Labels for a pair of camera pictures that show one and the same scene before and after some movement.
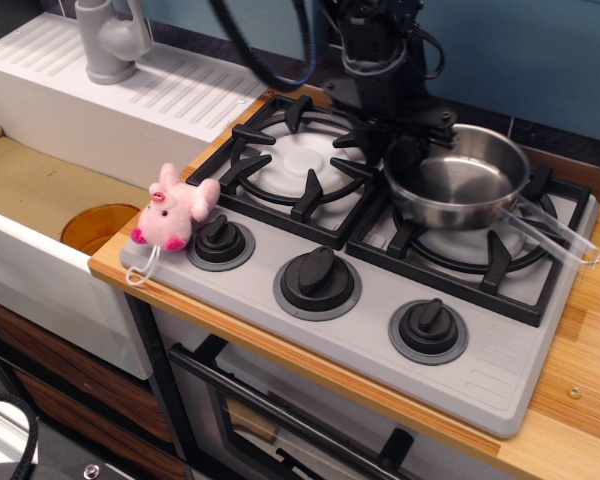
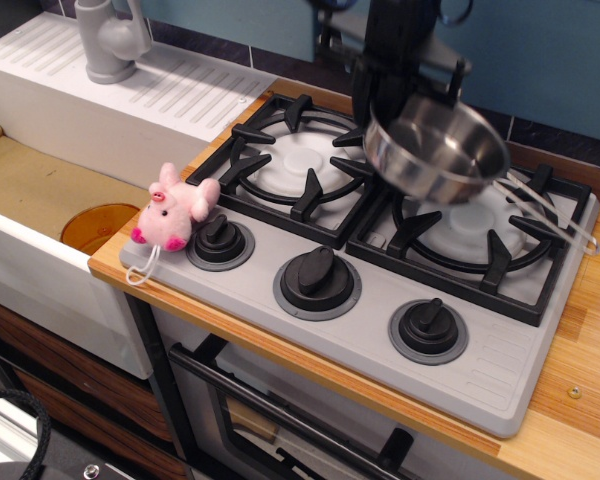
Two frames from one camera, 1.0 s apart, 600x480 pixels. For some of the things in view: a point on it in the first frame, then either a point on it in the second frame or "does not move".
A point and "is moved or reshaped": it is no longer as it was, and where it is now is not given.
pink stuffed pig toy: (166, 220) does not move
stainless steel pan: (475, 177) is moved or reshaped
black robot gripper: (384, 86) -> (396, 42)
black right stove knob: (428, 332) does not move
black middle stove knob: (317, 285) does not move
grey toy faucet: (112, 45) does not move
